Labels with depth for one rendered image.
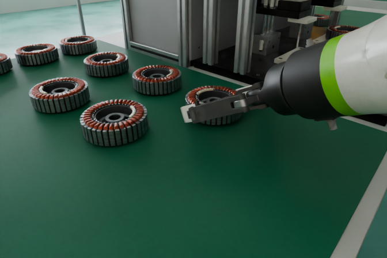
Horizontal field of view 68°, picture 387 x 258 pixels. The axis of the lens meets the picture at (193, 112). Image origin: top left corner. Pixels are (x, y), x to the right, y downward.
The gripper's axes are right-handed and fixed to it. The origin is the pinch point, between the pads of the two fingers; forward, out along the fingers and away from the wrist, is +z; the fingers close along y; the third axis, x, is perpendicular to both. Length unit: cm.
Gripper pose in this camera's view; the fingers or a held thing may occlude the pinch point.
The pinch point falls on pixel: (216, 103)
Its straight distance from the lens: 55.8
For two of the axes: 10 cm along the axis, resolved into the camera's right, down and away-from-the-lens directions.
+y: 8.1, -2.8, 5.1
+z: -5.0, 1.0, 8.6
